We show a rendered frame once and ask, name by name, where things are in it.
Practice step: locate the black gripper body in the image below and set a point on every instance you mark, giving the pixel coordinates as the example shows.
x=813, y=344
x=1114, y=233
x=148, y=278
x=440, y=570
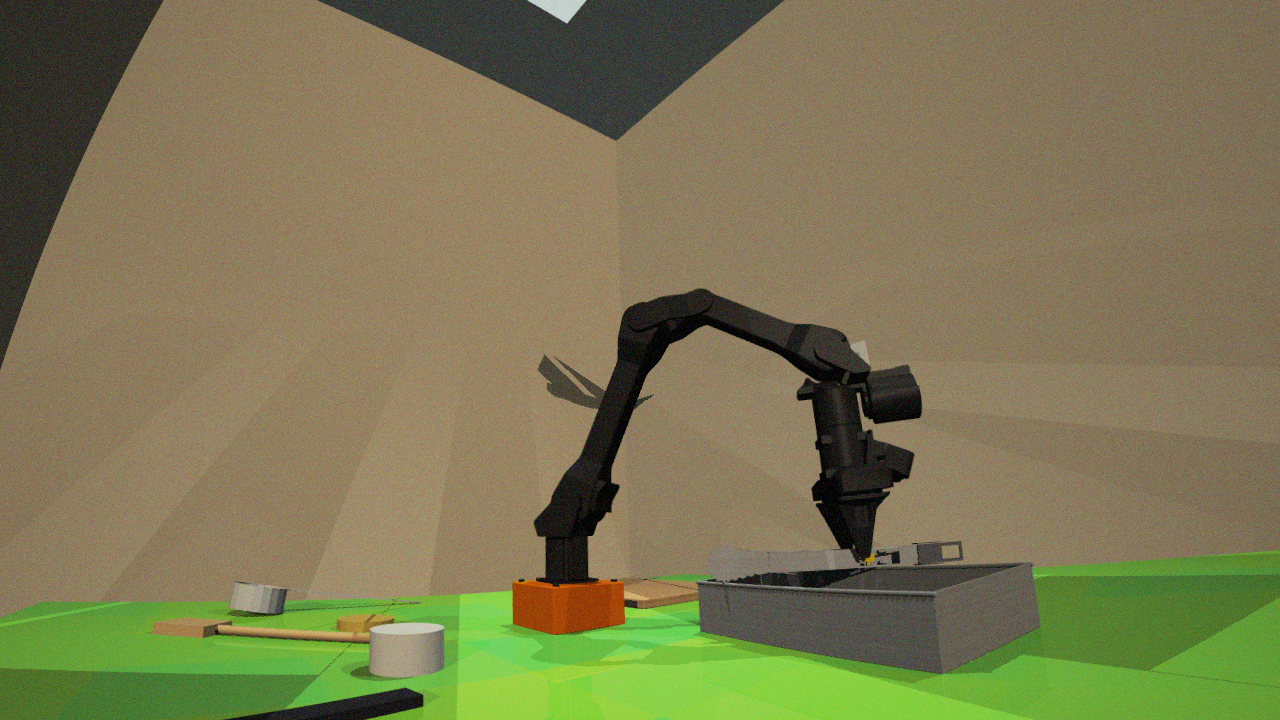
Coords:
x=844, y=472

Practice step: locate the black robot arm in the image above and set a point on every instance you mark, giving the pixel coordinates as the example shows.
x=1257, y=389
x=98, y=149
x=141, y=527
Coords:
x=585, y=492

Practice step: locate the grey cylinder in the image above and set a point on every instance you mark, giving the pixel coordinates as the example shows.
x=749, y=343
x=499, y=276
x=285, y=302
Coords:
x=406, y=649

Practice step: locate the yellow flat round disc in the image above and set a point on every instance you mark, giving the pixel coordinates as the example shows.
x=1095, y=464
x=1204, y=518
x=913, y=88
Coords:
x=362, y=623

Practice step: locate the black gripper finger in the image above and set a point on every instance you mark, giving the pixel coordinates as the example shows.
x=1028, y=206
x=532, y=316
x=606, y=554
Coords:
x=858, y=515
x=835, y=523

